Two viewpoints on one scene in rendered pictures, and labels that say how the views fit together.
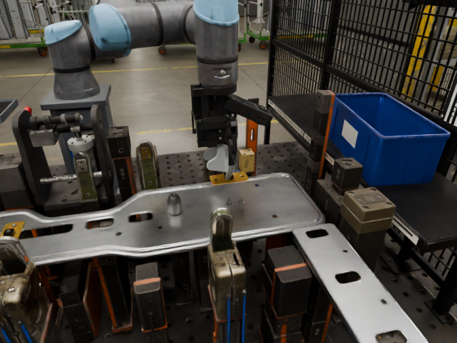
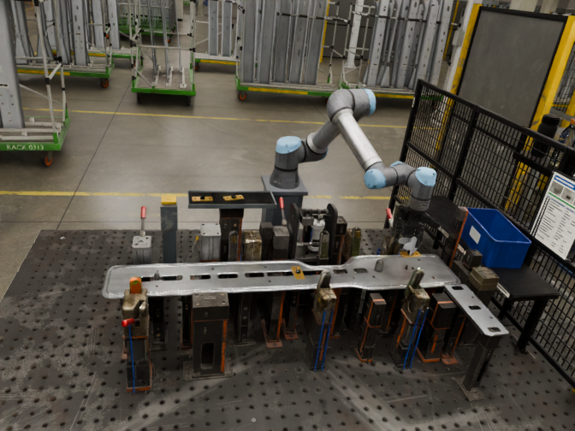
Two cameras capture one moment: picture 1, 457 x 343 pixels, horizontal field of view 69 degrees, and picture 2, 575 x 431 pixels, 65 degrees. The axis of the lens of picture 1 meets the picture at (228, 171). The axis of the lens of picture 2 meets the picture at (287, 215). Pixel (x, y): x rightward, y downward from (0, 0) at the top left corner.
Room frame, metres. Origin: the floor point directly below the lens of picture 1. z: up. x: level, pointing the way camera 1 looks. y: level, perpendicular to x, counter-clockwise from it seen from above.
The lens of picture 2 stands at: (-0.95, 0.56, 2.01)
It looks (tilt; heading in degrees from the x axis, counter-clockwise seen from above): 27 degrees down; 358
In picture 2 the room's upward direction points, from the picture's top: 7 degrees clockwise
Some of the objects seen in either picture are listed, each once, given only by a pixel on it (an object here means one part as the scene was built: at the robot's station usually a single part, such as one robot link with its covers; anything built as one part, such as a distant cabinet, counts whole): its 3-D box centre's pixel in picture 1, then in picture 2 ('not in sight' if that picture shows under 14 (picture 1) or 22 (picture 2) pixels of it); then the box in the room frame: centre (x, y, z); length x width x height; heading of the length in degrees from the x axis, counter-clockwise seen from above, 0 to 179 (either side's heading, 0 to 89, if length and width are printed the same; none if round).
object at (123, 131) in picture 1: (130, 197); (332, 260); (0.79, 0.28, 0.91); 0.07 x 0.05 x 0.42; 14
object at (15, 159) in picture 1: (33, 220); (277, 268); (0.71, 0.53, 0.89); 0.13 x 0.11 x 0.38; 14
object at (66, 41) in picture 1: (68, 43); (288, 151); (1.16, 0.53, 1.27); 0.13 x 0.12 x 0.14; 124
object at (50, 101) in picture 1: (90, 143); (280, 217); (1.16, 0.54, 0.90); 0.21 x 0.21 x 0.40; 12
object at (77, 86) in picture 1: (74, 79); (285, 174); (1.16, 0.54, 1.15); 0.15 x 0.15 x 0.10
